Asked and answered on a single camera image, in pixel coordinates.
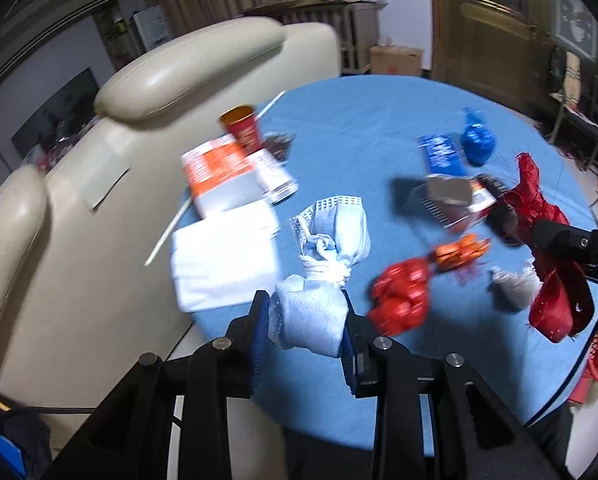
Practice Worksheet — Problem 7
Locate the red cloth bag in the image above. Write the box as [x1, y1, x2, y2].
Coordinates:
[503, 152, 595, 344]

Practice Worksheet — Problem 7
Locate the white paper ball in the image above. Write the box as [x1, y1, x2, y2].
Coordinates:
[490, 262, 542, 310]

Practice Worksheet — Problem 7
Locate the black plastic bag bundle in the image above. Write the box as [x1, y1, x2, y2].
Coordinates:
[477, 174, 522, 247]

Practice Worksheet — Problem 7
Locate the red plastic bag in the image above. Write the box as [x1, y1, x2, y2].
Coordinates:
[367, 258, 430, 336]

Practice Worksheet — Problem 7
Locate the orange wrapper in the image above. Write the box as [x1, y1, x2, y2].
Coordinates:
[432, 233, 490, 272]

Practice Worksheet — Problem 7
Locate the clear plastic tray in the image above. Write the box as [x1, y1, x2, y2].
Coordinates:
[406, 174, 476, 233]

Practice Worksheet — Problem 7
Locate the blue plastic bag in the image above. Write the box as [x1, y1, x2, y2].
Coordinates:
[459, 107, 496, 167]

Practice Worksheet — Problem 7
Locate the blue toothpaste box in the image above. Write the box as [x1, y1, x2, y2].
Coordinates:
[418, 134, 468, 178]

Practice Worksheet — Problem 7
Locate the red white medicine box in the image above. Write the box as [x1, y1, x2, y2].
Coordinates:
[468, 178, 496, 223]

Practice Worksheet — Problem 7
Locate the black metal chair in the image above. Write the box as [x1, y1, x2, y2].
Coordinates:
[548, 47, 598, 170]

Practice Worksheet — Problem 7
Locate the blue tablecloth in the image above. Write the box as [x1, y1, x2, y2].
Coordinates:
[254, 76, 596, 450]

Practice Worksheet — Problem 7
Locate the beige leather sofa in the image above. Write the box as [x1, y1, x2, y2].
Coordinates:
[0, 18, 341, 451]

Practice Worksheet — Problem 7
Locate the white tissue pile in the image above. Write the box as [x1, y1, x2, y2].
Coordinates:
[171, 200, 280, 312]

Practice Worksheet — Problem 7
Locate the wooden double door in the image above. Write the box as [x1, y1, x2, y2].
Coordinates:
[431, 0, 550, 116]

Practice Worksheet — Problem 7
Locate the orange white tissue pack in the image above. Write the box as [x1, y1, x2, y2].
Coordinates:
[180, 134, 264, 219]

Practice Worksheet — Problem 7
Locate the brown cardboard box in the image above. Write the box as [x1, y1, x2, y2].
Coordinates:
[370, 46, 424, 77]

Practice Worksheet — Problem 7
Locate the white purple medicine box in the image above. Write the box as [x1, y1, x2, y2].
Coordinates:
[246, 148, 299, 204]

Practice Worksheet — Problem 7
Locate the dark red snack wrapper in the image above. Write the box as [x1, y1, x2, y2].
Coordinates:
[262, 132, 294, 164]

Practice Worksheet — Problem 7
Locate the wooden radiator cabinet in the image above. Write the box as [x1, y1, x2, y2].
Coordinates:
[244, 0, 388, 75]

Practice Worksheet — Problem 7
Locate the red paper cup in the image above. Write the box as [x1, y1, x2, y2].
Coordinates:
[218, 105, 263, 155]

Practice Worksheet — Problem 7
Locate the white stick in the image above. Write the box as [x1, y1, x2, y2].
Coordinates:
[144, 91, 286, 266]

